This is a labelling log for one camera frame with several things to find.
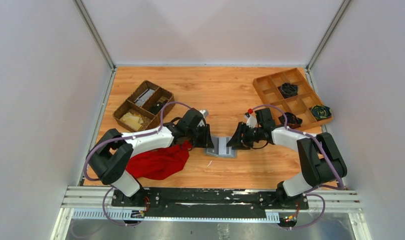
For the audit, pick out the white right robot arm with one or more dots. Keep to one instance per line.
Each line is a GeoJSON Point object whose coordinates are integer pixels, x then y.
{"type": "Point", "coordinates": [320, 159]}

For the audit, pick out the brown woven basket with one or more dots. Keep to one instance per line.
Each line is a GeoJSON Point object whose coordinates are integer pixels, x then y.
{"type": "Point", "coordinates": [150, 120]}

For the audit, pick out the wooden compartment tray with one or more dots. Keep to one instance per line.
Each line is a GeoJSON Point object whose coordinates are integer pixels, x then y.
{"type": "Point", "coordinates": [267, 89]}

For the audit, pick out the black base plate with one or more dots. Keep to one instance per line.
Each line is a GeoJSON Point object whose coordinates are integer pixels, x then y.
{"type": "Point", "coordinates": [208, 203]}

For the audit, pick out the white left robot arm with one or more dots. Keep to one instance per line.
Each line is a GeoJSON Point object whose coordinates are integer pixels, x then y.
{"type": "Point", "coordinates": [110, 157]}

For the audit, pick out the red cloth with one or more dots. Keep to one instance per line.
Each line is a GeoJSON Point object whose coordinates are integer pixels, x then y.
{"type": "Point", "coordinates": [161, 163]}

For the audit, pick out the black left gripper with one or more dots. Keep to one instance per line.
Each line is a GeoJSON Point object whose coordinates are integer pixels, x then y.
{"type": "Point", "coordinates": [201, 135]}

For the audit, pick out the blue yellow rolled tie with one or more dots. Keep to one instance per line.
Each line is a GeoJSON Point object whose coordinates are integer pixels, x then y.
{"type": "Point", "coordinates": [321, 112]}

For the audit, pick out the dark rolled belt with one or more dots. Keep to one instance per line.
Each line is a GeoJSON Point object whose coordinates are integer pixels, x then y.
{"type": "Point", "coordinates": [290, 120]}

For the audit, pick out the black item in basket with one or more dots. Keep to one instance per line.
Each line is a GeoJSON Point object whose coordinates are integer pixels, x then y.
{"type": "Point", "coordinates": [158, 105]}

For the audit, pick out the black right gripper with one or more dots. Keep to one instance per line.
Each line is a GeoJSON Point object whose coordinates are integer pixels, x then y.
{"type": "Point", "coordinates": [248, 135]}

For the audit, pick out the yellow cards in basket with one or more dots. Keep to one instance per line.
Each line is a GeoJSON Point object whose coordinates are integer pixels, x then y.
{"type": "Point", "coordinates": [134, 121]}

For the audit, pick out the grey card holder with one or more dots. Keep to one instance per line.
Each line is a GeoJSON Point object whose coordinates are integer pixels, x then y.
{"type": "Point", "coordinates": [220, 149]}

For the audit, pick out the aluminium frame rail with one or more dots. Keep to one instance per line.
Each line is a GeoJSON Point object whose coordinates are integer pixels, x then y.
{"type": "Point", "coordinates": [94, 203]}

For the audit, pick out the black rolled belt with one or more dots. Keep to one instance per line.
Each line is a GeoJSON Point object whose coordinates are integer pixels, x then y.
{"type": "Point", "coordinates": [288, 90]}

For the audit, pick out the grey card in basket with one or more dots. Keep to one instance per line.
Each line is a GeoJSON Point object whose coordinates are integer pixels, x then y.
{"type": "Point", "coordinates": [143, 98]}

